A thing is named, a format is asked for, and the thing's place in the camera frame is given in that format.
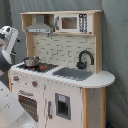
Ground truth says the small metal pot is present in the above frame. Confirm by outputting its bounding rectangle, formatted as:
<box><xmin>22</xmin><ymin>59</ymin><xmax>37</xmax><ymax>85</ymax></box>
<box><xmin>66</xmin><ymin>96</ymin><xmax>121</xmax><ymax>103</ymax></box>
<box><xmin>23</xmin><ymin>56</ymin><xmax>40</xmax><ymax>67</ymax></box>

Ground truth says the wooden toy kitchen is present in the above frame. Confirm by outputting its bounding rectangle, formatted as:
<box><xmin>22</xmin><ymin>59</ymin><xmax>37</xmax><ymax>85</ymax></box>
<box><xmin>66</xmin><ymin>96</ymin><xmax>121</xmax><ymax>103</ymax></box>
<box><xmin>10</xmin><ymin>10</ymin><xmax>115</xmax><ymax>128</ymax></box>

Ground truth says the grey toy sink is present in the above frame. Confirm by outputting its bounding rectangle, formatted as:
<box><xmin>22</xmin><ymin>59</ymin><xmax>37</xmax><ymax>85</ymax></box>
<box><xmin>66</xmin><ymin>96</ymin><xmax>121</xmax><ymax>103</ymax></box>
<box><xmin>53</xmin><ymin>67</ymin><xmax>92</xmax><ymax>81</ymax></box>

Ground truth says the black toy faucet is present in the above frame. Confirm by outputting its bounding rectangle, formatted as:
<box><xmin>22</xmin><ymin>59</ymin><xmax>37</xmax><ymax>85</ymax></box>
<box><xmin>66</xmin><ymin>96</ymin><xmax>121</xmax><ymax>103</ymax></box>
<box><xmin>76</xmin><ymin>50</ymin><xmax>94</xmax><ymax>70</ymax></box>

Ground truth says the black toy stovetop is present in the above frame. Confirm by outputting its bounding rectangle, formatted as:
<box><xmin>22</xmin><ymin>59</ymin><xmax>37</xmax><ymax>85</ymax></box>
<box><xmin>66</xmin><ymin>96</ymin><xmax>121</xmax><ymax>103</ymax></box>
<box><xmin>20</xmin><ymin>63</ymin><xmax>56</xmax><ymax>73</ymax></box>

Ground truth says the right red stove knob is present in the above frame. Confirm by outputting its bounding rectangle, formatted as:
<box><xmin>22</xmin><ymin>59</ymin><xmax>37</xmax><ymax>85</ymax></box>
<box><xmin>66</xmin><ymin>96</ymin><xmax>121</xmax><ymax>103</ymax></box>
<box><xmin>32</xmin><ymin>81</ymin><xmax>38</xmax><ymax>87</ymax></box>

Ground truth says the red stove knob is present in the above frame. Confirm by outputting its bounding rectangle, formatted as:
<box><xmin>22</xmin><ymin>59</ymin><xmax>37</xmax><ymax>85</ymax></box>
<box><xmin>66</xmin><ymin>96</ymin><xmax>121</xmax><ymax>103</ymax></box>
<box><xmin>13</xmin><ymin>76</ymin><xmax>19</xmax><ymax>81</ymax></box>
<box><xmin>32</xmin><ymin>81</ymin><xmax>38</xmax><ymax>87</ymax></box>

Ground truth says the toy dishwasher door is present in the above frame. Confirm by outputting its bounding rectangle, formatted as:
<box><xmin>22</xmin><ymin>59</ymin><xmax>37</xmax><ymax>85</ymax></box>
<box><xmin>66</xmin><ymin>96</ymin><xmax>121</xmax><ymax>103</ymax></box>
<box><xmin>48</xmin><ymin>93</ymin><xmax>71</xmax><ymax>120</ymax></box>

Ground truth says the toy microwave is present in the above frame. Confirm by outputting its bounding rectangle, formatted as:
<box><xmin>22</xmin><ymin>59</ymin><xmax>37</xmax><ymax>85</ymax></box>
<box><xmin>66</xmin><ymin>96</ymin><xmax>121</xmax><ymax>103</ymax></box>
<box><xmin>55</xmin><ymin>14</ymin><xmax>92</xmax><ymax>33</ymax></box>

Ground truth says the grey range hood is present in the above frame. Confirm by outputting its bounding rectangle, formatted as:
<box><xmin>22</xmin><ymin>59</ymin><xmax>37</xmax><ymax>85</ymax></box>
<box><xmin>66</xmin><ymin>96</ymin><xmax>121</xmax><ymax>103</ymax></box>
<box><xmin>25</xmin><ymin>14</ymin><xmax>54</xmax><ymax>34</ymax></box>

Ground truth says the left red stove knob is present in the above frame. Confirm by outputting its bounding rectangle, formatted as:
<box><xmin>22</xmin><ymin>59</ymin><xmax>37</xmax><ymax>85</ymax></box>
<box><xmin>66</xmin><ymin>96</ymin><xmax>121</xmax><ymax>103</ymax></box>
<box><xmin>13</xmin><ymin>76</ymin><xmax>19</xmax><ymax>81</ymax></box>

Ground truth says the toy oven door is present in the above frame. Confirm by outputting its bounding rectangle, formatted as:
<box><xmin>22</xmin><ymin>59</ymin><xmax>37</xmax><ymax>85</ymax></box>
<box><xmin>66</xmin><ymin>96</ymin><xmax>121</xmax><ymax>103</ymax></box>
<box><xmin>18</xmin><ymin>90</ymin><xmax>38</xmax><ymax>121</ymax></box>

